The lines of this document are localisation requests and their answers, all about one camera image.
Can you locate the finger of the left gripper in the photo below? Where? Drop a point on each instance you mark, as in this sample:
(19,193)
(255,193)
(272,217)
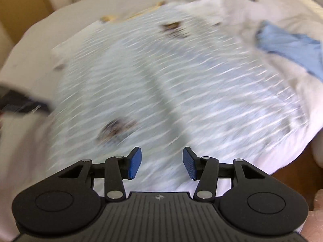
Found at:
(14,101)

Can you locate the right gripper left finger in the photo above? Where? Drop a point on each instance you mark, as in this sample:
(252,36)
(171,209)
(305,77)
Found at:
(117,169)

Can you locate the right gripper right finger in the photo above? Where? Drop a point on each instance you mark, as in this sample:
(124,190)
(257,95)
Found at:
(205,170)

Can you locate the grey white striped shirt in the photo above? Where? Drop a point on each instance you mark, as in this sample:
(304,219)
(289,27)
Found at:
(164,81)

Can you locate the light blue t-shirt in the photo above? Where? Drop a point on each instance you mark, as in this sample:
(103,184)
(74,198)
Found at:
(298,48)

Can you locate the brown wooden door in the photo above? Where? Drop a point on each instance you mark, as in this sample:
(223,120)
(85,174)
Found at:
(17,16)

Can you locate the white bed duvet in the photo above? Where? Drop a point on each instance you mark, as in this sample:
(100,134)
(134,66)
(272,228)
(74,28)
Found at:
(31,66)

